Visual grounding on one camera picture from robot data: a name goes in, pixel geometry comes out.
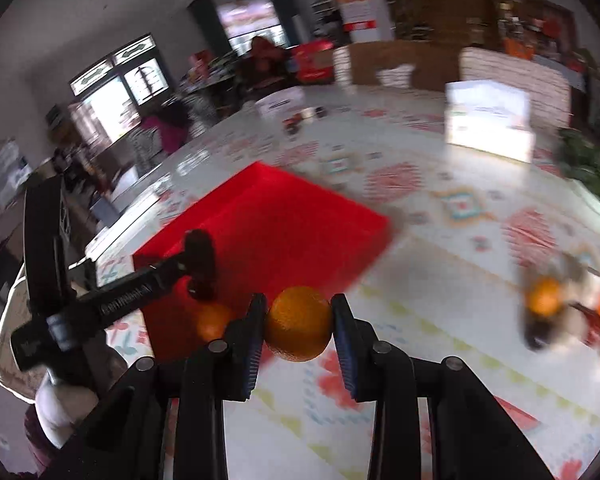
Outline red jujube fruit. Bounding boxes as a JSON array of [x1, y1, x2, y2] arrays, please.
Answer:
[[573, 304, 600, 352]]

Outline large orange mandarin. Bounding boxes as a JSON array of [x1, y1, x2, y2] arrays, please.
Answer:
[[264, 286, 332, 362]]

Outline large brown date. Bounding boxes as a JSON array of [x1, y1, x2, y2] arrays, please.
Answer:
[[522, 309, 560, 352]]

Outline person left hand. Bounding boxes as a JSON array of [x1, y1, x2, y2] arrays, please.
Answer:
[[34, 372, 98, 448]]

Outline red shallow box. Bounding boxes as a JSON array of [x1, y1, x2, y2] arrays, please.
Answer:
[[130, 160, 394, 363]]

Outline green spinach leaves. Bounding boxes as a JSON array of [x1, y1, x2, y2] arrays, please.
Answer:
[[556, 129, 600, 201]]

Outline small toy items cluster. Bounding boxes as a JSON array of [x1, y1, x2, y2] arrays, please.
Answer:
[[283, 106, 328, 136]]

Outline white tissue box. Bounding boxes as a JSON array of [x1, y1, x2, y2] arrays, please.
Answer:
[[444, 80, 535, 164]]

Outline white patterned chair back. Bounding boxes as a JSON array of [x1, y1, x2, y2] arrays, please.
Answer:
[[458, 47, 571, 129]]

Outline brown chair back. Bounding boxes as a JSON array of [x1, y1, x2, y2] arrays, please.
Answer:
[[332, 40, 462, 92]]

